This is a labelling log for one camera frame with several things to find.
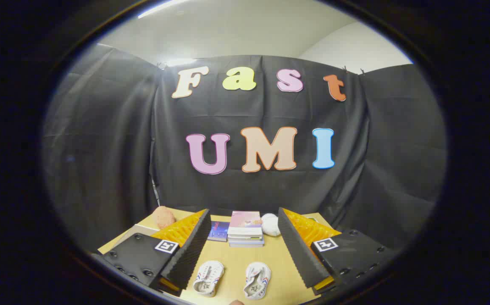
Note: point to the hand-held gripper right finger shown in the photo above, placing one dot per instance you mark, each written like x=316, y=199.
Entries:
x=297, y=250

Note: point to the beige fabric storage box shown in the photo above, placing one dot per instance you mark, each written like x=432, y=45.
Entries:
x=134, y=229

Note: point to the white plush ball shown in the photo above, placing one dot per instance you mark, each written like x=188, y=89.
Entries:
x=270, y=226

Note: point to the pink fuzzy ball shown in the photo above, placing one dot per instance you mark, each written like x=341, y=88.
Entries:
x=164, y=218

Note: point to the small divided grain dish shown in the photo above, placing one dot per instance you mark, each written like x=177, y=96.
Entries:
x=312, y=219

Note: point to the black backdrop cloth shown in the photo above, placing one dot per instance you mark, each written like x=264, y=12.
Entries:
x=244, y=110

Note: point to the pale blue cover book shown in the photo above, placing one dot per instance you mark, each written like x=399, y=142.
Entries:
x=247, y=244

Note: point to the white cover book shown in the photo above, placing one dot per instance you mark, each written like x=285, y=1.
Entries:
x=245, y=239

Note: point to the white canvas shoe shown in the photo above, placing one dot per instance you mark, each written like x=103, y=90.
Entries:
x=256, y=279
x=209, y=277

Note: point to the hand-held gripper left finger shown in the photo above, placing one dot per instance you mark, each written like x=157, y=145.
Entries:
x=192, y=250

